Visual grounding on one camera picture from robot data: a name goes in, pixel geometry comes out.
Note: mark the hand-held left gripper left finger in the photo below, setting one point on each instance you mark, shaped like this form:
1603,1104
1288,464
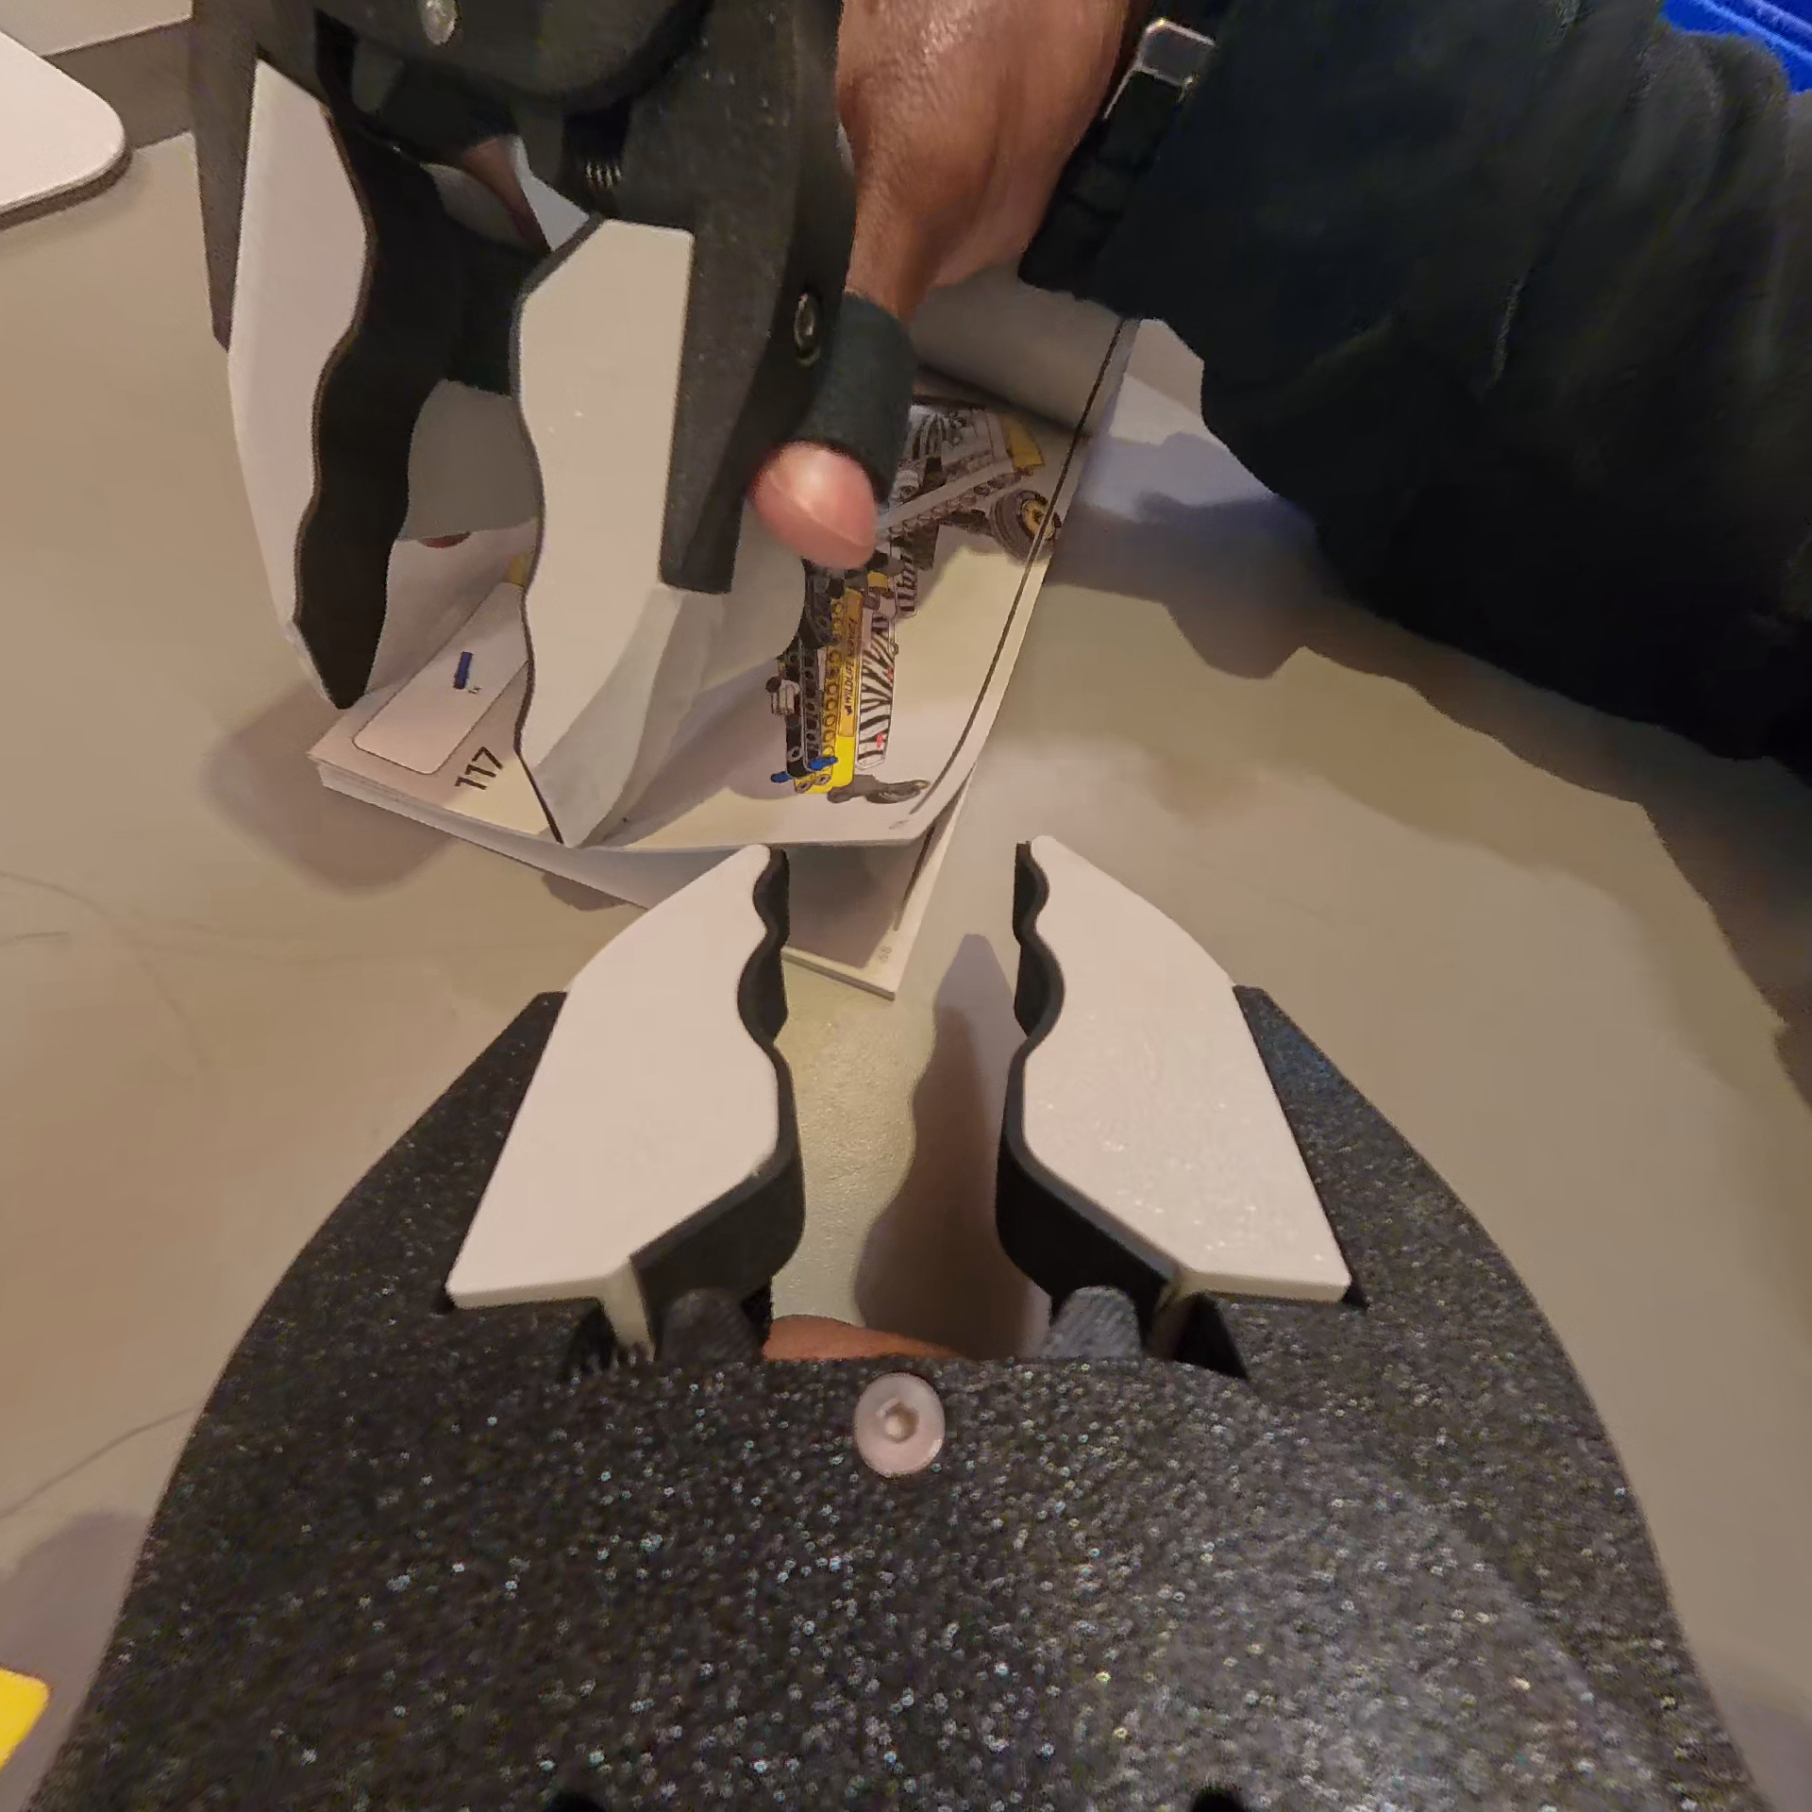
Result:
624,1134

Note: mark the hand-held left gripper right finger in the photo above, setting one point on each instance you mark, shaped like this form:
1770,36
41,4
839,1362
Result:
1173,1119

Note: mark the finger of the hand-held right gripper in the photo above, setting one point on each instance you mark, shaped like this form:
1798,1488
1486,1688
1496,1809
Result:
609,467
290,355

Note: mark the printed instruction booklet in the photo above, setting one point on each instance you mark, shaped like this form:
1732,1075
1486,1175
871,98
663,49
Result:
969,666

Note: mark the person's right forearm black sleeve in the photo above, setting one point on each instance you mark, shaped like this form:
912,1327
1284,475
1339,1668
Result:
1486,355

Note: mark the person's right hand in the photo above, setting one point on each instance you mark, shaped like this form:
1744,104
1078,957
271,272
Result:
977,128

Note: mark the white flat board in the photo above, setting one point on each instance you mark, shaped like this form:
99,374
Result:
49,134

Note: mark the yellow flat piece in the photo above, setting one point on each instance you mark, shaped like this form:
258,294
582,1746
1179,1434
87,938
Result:
18,1720

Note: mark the blue plastic bin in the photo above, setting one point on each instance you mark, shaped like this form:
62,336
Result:
1747,30

